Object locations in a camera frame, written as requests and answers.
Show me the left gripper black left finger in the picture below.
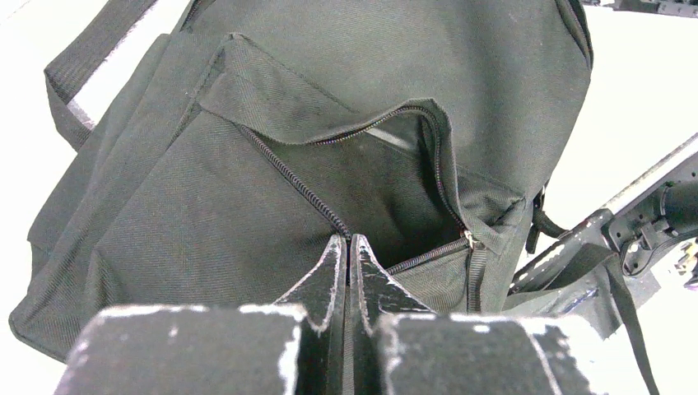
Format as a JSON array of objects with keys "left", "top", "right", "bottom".
[{"left": 56, "top": 235, "right": 347, "bottom": 394}]

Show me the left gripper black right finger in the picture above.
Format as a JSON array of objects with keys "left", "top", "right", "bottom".
[{"left": 348, "top": 235, "right": 600, "bottom": 394}]

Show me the black student backpack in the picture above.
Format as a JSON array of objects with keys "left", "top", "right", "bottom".
[{"left": 7, "top": 0, "right": 661, "bottom": 395}]

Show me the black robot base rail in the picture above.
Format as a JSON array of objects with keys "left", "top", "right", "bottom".
[{"left": 507, "top": 130, "right": 698, "bottom": 339}]

